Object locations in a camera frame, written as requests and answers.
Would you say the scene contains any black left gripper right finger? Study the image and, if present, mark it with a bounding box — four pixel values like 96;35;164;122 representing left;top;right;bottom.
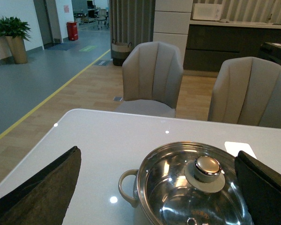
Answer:
235;150;281;225

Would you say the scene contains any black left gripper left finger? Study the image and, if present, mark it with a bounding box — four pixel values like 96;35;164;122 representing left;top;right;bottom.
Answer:
0;146;81;225

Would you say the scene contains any glass pot lid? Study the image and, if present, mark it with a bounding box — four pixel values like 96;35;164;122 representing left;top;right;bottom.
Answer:
137;141;255;225

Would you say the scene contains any beige electric cooking pot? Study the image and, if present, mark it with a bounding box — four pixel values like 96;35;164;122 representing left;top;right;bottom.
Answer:
118;141;255;225

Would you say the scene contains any white square coaster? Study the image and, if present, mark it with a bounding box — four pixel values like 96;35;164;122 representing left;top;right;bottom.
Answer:
224;141;257;159

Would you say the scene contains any right beige upholstered chair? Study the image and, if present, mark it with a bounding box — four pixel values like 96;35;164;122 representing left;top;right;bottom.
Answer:
207;57;281;128

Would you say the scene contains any beige upholstered chair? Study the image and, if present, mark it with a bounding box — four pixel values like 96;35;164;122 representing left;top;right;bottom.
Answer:
115;41;184;118
207;57;281;128

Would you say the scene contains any dark kitchen counter cabinet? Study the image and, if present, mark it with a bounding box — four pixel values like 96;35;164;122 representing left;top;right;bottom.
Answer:
184;24;281;72

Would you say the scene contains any left beige upholstered chair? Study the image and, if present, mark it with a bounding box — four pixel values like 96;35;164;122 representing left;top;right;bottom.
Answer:
115;41;184;118

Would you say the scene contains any woven storage basket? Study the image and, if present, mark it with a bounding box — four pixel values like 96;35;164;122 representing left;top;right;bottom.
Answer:
111;39;132;66

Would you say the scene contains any red bin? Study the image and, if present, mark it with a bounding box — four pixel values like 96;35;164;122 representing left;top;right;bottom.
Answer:
67;21;78;41

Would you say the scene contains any potted green plant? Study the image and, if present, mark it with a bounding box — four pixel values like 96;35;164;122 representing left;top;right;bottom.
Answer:
0;16;31;64

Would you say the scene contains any office chair in background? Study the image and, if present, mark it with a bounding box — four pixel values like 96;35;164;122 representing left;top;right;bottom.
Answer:
96;9;108;29

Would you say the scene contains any white microwave oven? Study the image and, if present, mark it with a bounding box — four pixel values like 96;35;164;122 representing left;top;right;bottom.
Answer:
192;3;223;21

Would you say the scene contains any white drawer column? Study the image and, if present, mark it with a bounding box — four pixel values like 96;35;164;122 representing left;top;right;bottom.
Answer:
153;0;193;61

